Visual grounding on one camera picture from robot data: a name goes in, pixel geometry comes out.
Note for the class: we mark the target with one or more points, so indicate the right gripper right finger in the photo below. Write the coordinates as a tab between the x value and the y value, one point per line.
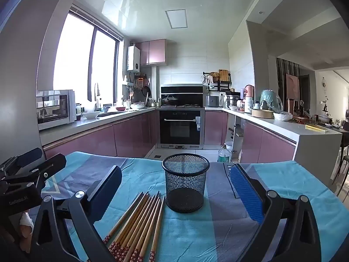
300	239

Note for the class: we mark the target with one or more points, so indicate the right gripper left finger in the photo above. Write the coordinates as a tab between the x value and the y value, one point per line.
51	240

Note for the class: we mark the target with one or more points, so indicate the white water heater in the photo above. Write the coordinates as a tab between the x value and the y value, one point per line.
133	59

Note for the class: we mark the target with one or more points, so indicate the teal covered appliance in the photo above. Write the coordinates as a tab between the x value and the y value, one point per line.
272	99

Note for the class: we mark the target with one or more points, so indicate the white bowl on counter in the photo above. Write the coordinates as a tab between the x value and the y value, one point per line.
90	115

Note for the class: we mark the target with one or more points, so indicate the window frame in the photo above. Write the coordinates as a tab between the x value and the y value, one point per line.
87	59

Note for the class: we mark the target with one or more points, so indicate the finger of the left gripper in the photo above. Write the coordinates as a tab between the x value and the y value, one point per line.
15	163
32	181

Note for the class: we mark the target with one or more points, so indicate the black wall rack shelf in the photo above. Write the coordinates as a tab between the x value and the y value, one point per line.
219	81

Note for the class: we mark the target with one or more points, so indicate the black mesh pen holder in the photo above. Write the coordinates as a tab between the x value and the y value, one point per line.
185	178

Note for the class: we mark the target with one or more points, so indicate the white microwave oven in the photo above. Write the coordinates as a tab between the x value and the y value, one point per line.
55	108

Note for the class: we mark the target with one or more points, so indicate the ceiling light panel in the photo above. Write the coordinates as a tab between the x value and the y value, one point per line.
177	18

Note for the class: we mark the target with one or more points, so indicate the black range hood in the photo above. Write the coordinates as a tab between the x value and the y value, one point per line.
182	95

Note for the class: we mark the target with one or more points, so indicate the black built-in oven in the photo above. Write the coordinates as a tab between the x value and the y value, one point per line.
182	127

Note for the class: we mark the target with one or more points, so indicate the blue grey tablecloth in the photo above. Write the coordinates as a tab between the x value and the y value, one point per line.
222	227

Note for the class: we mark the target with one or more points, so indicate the person left hand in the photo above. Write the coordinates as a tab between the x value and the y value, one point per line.
26	225

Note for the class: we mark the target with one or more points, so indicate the oil bottle on floor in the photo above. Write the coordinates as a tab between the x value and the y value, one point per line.
224	155

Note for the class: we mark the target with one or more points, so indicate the pink upper cabinet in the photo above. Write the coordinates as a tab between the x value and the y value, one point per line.
152	52

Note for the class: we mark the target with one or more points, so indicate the pink kettle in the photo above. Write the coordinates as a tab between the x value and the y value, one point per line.
248	98

